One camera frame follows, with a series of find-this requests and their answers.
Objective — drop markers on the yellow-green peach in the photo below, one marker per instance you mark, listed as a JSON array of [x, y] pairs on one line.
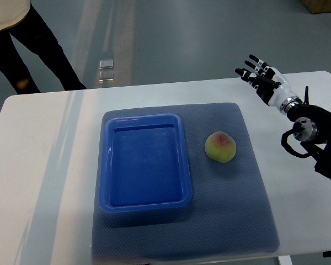
[[220, 147]]

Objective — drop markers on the grey textured mat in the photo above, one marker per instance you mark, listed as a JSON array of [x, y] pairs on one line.
[[229, 213]]

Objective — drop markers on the metal floor plate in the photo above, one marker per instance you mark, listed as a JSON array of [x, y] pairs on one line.
[[106, 63]]

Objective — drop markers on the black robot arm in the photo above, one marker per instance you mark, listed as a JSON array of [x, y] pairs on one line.
[[310, 135]]

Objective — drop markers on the person in black trousers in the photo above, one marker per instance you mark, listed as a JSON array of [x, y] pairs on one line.
[[19, 20]]

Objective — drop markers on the brown cardboard box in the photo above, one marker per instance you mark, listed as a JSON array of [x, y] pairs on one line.
[[317, 6]]

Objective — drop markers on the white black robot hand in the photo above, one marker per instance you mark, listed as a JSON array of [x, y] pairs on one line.
[[269, 84]]

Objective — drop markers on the blue plastic tray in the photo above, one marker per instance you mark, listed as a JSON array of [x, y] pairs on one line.
[[144, 164]]

